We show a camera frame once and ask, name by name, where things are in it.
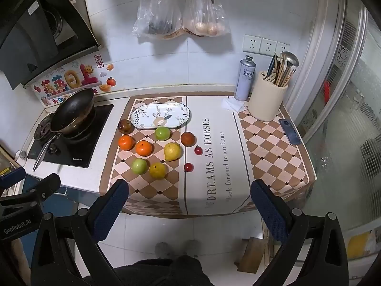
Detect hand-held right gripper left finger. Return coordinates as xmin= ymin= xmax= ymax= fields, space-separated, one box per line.
xmin=30 ymin=179 xmax=130 ymax=286

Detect person's dark trousers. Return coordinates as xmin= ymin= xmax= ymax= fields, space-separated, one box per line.
xmin=113 ymin=255 xmax=209 ymax=286

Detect blue base cabinet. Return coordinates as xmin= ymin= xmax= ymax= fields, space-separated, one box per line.
xmin=24 ymin=174 xmax=100 ymax=216

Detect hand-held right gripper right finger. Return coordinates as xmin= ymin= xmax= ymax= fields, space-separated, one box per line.
xmin=251 ymin=179 xmax=349 ymax=286

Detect grey spray can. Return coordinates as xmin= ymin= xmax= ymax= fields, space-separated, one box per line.
xmin=234 ymin=55 xmax=257 ymax=102

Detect floral oval plate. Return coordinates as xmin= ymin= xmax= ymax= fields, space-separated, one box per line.
xmin=129 ymin=103 xmax=191 ymax=130

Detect cream utensil holder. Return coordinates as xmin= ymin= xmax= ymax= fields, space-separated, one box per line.
xmin=248 ymin=71 xmax=289 ymax=122

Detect checkered table mat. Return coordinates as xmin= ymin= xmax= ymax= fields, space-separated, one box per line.
xmin=100 ymin=96 xmax=316 ymax=215

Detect person's left forearm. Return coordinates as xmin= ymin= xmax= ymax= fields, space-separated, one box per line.
xmin=0 ymin=238 xmax=33 ymax=286

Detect dark red pomegranate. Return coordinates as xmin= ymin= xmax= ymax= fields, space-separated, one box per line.
xmin=118 ymin=119 xmax=133 ymax=134

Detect dark reddish tangerine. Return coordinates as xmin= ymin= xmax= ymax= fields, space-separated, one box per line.
xmin=180 ymin=132 xmax=196 ymax=147

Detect black glass gas stove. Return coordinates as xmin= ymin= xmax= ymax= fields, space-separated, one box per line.
xmin=27 ymin=104 xmax=115 ymax=168

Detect clear bag with eggs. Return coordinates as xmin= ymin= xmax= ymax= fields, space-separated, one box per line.
xmin=182 ymin=0 xmax=231 ymax=38

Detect grey slipper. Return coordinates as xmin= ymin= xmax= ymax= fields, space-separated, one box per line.
xmin=155 ymin=242 xmax=173 ymax=258

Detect clear bag with dark contents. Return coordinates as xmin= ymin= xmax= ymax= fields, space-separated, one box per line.
xmin=132 ymin=0 xmax=183 ymax=39

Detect black range hood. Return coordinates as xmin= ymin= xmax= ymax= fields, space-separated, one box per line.
xmin=0 ymin=0 xmax=102 ymax=90

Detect yellow-green orange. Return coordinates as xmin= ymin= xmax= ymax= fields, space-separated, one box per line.
xmin=149 ymin=162 xmax=166 ymax=180

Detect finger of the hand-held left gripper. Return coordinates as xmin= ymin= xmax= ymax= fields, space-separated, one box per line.
xmin=0 ymin=167 xmax=27 ymax=189
xmin=0 ymin=173 xmax=62 ymax=207

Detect wooden block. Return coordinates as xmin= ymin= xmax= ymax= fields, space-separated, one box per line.
xmin=234 ymin=237 xmax=267 ymax=274

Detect yellow lemon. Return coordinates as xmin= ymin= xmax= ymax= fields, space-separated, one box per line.
xmin=164 ymin=142 xmax=182 ymax=162

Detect bundle of chopsticks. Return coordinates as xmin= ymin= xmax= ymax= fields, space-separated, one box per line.
xmin=274 ymin=54 xmax=296 ymax=86

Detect yellow bag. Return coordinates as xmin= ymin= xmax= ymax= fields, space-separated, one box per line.
xmin=347 ymin=232 xmax=377 ymax=260

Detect green apple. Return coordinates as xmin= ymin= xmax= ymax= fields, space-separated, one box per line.
xmin=154 ymin=127 xmax=171 ymax=141
xmin=131 ymin=158 xmax=148 ymax=175

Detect white tissue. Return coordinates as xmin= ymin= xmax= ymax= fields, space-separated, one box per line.
xmin=222 ymin=97 xmax=246 ymax=113

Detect colourful wall sticker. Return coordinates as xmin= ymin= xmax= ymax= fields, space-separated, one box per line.
xmin=31 ymin=55 xmax=115 ymax=107

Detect black frying pan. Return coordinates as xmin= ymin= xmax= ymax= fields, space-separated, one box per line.
xmin=33 ymin=88 xmax=96 ymax=172

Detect black-handled utensil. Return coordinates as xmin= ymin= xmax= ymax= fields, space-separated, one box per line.
xmin=267 ymin=55 xmax=277 ymax=78

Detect glass sliding door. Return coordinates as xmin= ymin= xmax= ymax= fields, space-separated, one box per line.
xmin=286 ymin=0 xmax=381 ymax=275

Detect metal ladle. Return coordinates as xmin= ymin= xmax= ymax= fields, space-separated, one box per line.
xmin=281 ymin=51 xmax=299 ymax=81

